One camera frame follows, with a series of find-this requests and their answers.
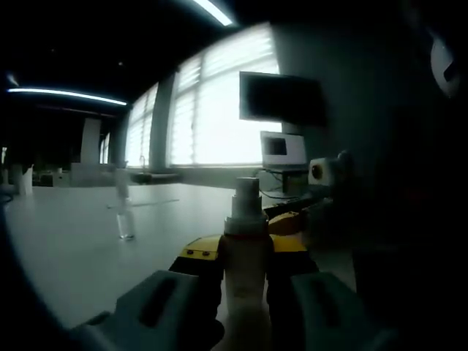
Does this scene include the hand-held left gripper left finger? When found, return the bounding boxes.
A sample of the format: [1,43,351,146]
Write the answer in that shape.
[69,236,224,351]

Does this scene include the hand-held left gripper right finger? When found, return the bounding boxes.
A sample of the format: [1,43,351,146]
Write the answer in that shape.
[266,235,399,351]

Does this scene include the white pump bottle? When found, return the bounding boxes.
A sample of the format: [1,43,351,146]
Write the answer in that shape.
[222,176,276,322]

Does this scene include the clear plastic bottle cover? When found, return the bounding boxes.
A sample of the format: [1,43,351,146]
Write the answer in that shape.
[115,167,129,200]

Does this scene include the black laptop stand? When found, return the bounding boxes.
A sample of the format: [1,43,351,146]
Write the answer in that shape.
[261,167,312,195]

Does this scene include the open laptop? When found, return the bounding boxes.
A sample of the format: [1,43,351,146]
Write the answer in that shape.
[259,129,309,172]

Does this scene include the person's black shirt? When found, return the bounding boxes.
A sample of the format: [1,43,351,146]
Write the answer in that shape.
[352,91,468,330]

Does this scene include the white worn device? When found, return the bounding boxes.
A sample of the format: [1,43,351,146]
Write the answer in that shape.
[429,34,462,99]

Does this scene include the white square pillar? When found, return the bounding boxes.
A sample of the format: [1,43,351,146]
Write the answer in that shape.
[80,117,102,165]

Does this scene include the long ceiling light strip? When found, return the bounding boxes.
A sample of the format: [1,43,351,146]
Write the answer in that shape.
[192,0,235,27]
[6,86,129,107]

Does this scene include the black wall monitor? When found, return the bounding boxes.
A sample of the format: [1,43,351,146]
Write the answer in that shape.
[238,70,329,128]

